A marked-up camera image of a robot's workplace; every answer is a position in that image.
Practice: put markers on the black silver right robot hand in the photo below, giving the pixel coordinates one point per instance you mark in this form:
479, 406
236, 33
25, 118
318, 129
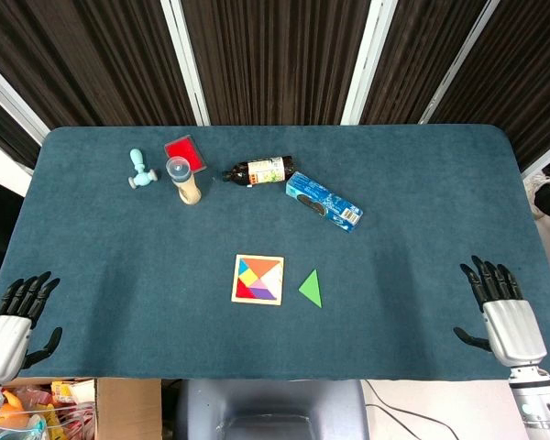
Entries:
513, 330

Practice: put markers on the brown cardboard box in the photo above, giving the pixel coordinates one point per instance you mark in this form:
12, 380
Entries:
128, 408

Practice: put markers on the purple parallelogram tangram piece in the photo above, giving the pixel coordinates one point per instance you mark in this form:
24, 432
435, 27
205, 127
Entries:
265, 295

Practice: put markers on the red triangle tangram piece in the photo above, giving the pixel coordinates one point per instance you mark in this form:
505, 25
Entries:
244, 293

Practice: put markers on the orange toy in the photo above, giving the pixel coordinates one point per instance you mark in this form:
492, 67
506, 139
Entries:
9, 408

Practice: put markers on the dark ribbed screen panel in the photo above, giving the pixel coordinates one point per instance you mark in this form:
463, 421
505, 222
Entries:
82, 59
275, 59
417, 55
4, 133
531, 69

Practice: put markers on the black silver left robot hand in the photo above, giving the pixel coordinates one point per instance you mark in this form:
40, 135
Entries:
7, 337

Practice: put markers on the light blue roller massager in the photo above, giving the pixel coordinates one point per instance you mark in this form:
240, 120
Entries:
139, 176

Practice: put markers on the blue cookie box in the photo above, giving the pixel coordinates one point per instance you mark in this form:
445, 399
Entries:
323, 201

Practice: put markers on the blue small triangle tangram piece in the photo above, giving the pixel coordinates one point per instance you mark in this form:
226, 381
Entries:
242, 269

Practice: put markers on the dark drink bottle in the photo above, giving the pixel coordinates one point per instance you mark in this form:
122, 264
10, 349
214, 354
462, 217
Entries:
261, 170

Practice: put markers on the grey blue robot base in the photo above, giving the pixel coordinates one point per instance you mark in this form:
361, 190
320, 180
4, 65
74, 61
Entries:
270, 408

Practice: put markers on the red ink pad box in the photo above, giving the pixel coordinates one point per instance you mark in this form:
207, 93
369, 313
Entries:
188, 149

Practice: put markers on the orange triangle tangram piece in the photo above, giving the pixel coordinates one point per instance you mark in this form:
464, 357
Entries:
259, 266

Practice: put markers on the green triangle piece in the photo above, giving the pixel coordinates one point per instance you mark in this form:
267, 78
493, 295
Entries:
312, 289

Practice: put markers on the white screen post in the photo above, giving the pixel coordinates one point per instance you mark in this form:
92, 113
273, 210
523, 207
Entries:
9, 96
545, 158
188, 69
458, 64
366, 64

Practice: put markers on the beige bottle with clear cap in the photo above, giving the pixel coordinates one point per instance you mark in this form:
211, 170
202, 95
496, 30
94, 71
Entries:
188, 185

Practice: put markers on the yellow square tangram piece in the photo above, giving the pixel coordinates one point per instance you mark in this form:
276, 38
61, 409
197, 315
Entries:
249, 278

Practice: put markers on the wooden tangram puzzle tray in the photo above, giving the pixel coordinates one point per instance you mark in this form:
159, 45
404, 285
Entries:
234, 293

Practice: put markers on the teal table cloth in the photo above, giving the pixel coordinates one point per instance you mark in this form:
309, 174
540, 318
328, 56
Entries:
165, 284

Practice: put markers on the pink small triangle tangram piece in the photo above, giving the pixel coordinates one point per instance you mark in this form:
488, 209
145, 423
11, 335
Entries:
259, 285

